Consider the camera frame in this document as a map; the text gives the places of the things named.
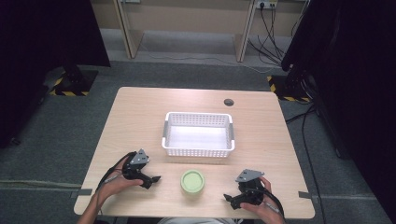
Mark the white plastic basket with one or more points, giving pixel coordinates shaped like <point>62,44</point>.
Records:
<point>198,137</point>

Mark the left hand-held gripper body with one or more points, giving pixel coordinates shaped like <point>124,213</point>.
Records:
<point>137,160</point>

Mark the person's light clothing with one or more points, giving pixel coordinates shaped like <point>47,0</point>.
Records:
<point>196,221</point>

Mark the green round container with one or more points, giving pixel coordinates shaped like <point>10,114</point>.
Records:
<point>192,181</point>

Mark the grey tape piece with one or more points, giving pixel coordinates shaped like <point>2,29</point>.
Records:
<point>82,192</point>
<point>304,195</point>

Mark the black stand base striped tape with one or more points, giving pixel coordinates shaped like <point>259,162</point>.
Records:
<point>289,90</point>
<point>73,82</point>

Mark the white power strip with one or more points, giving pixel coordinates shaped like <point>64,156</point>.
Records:
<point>266,3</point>

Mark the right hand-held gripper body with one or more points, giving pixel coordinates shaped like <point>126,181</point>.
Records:
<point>249,186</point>

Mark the person's right hand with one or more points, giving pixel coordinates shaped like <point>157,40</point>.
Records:
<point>264,211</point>

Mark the person's left hand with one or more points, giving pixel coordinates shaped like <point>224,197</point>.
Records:
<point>120,185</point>

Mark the black curtain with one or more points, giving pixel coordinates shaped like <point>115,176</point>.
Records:
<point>358,93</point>
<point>37,62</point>

